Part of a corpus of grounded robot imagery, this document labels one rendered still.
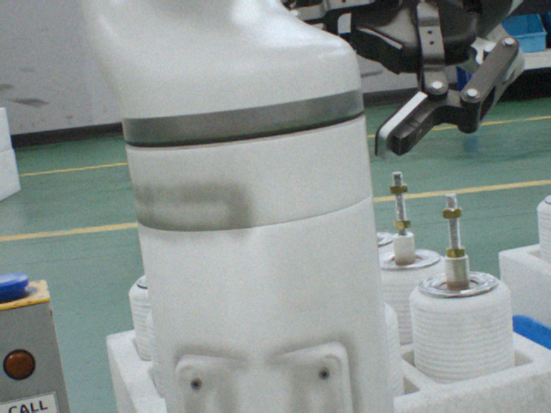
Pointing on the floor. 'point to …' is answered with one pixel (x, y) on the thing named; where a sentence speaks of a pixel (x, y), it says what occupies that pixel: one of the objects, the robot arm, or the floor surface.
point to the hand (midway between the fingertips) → (318, 104)
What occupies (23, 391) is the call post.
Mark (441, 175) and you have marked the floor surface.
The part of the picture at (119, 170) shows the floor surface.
